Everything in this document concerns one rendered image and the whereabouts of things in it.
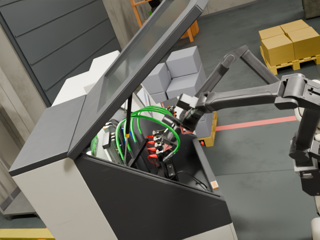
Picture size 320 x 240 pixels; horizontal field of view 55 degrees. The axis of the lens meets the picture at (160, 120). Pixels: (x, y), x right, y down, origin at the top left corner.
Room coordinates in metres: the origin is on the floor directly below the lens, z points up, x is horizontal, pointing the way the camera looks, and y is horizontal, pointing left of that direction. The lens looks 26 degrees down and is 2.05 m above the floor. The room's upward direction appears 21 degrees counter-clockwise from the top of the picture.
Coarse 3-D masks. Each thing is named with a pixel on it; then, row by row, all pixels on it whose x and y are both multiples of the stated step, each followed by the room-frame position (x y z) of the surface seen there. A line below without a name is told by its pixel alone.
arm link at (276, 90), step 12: (276, 84) 0.87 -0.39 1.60; (204, 96) 1.12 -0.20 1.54; (216, 96) 1.05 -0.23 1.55; (228, 96) 1.00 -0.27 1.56; (240, 96) 0.96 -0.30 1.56; (252, 96) 0.91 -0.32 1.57; (264, 96) 0.88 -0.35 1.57; (276, 96) 0.84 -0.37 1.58; (204, 108) 1.08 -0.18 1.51; (216, 108) 1.05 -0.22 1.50; (288, 108) 0.81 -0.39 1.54
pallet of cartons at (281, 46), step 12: (288, 24) 5.10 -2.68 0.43; (300, 24) 4.86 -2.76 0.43; (264, 36) 4.95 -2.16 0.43; (276, 36) 4.73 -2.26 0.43; (288, 36) 4.63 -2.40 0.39; (300, 36) 4.34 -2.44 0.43; (312, 36) 4.16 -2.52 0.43; (264, 48) 4.62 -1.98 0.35; (276, 48) 4.28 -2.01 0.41; (288, 48) 4.24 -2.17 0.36; (300, 48) 4.19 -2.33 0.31; (312, 48) 4.13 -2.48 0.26; (264, 60) 4.95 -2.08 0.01; (276, 60) 4.29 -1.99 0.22; (288, 60) 4.24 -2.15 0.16; (300, 60) 4.19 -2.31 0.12; (276, 72) 4.27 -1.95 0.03
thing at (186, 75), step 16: (192, 48) 3.64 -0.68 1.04; (160, 64) 3.48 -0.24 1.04; (176, 64) 3.48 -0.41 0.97; (192, 64) 3.40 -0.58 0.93; (144, 80) 3.27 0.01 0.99; (160, 80) 3.20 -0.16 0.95; (176, 80) 3.40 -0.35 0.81; (192, 80) 3.21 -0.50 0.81; (160, 96) 3.22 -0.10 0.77; (176, 96) 3.15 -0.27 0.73; (192, 96) 3.08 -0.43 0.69; (208, 128) 3.07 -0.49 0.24; (208, 144) 3.07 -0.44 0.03
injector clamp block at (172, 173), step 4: (164, 152) 1.73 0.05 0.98; (168, 152) 1.71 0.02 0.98; (168, 160) 1.62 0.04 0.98; (172, 160) 1.70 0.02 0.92; (160, 164) 1.61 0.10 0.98; (168, 164) 1.58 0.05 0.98; (172, 164) 1.57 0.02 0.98; (160, 168) 1.57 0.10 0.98; (168, 168) 1.54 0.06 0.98; (172, 168) 1.53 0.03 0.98; (160, 172) 1.53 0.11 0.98; (164, 172) 1.54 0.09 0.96; (168, 172) 1.50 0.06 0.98; (172, 172) 1.49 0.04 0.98; (176, 172) 1.63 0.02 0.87; (160, 176) 1.49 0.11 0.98; (164, 176) 1.48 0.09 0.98; (172, 176) 1.46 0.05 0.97; (176, 176) 1.50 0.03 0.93; (176, 180) 1.46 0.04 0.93
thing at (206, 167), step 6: (198, 144) 1.72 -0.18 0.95; (198, 150) 1.65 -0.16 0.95; (198, 156) 1.59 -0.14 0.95; (204, 156) 1.57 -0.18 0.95; (204, 162) 1.51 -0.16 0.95; (204, 168) 1.46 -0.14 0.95; (210, 168) 1.44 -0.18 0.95; (210, 174) 1.38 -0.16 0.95; (210, 180) 1.33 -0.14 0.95; (216, 180) 1.32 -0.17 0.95; (210, 186) 1.29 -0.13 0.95; (216, 192) 1.23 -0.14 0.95
